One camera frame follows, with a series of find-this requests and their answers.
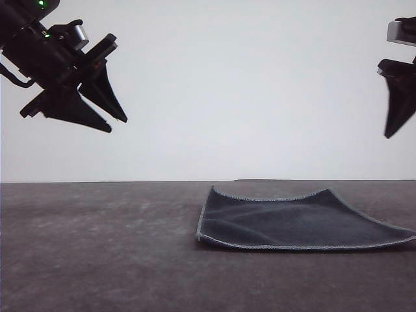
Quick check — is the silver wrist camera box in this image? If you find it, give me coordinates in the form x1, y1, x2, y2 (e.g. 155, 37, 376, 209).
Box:
53, 19, 90, 51
386, 16, 416, 45

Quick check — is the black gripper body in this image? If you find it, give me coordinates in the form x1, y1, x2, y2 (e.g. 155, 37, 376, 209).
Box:
18, 32, 118, 119
376, 58, 416, 83

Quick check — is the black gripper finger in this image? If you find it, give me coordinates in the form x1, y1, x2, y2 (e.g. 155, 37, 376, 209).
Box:
383, 75, 416, 140
79, 60, 128, 124
43, 86, 113, 133

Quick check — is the grey table cloth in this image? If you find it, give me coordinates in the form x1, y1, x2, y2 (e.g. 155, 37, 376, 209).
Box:
0, 178, 416, 312

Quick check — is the purple towel with grey hem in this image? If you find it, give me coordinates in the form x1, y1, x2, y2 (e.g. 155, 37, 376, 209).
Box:
195, 185, 416, 252

